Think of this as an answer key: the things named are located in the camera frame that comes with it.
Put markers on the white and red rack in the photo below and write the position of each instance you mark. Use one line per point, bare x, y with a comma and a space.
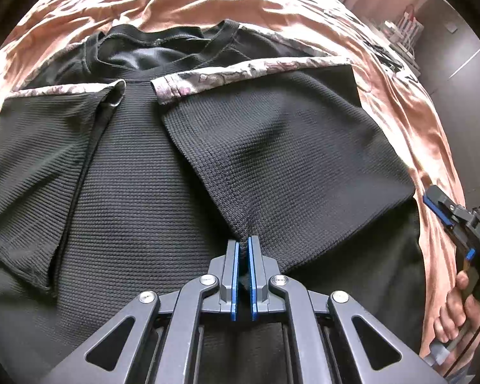
410, 24

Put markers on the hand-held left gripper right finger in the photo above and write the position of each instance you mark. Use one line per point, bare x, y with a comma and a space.
252, 280

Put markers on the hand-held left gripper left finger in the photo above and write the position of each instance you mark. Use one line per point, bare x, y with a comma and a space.
234, 280

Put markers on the small white container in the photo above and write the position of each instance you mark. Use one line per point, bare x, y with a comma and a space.
392, 30

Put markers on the grey wall socket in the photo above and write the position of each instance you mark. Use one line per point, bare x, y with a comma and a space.
451, 27

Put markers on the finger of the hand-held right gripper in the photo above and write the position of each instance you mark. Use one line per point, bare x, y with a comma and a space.
470, 258
436, 211

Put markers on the person's right hand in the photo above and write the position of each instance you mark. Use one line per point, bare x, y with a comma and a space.
458, 316

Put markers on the black waffle-knit T-shirt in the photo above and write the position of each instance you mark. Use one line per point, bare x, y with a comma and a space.
144, 192

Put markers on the white nightstand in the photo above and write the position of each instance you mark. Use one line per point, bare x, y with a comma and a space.
412, 59

